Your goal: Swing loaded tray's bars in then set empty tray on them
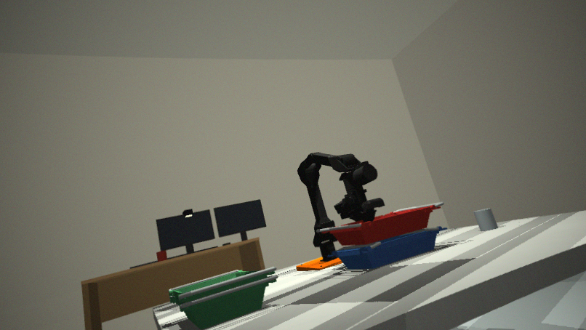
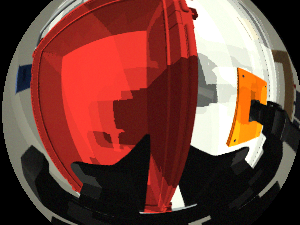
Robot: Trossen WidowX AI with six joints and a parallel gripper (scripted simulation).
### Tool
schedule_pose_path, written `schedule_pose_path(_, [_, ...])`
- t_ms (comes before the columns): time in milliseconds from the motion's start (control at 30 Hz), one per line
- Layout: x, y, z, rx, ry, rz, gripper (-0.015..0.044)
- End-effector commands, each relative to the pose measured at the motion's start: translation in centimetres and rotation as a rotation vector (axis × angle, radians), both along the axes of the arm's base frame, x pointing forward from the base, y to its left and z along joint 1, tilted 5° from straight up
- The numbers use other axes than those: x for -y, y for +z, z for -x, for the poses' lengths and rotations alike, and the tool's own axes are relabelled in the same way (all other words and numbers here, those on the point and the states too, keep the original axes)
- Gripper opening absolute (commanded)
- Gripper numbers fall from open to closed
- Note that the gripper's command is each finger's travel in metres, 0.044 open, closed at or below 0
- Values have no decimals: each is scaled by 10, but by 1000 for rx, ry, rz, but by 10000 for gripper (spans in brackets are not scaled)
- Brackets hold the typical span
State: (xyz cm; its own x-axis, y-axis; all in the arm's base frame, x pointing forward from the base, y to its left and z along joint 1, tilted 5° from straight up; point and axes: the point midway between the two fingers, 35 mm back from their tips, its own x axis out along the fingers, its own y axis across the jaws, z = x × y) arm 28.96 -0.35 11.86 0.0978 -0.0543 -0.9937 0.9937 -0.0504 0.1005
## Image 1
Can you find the blue plastic tray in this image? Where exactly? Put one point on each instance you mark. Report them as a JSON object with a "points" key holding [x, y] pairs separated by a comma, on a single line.
{"points": [[391, 250]]}

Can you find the red plastic tray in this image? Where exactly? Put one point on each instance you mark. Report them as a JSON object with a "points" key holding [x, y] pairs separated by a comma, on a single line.
{"points": [[383, 227]]}

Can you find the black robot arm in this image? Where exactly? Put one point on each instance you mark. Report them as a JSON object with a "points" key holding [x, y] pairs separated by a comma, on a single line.
{"points": [[358, 174]]}

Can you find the grey cylinder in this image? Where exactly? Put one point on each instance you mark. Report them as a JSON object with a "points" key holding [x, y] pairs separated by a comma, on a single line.
{"points": [[485, 219]]}

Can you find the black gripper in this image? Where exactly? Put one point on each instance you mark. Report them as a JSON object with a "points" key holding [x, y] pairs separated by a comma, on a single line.
{"points": [[365, 209]]}

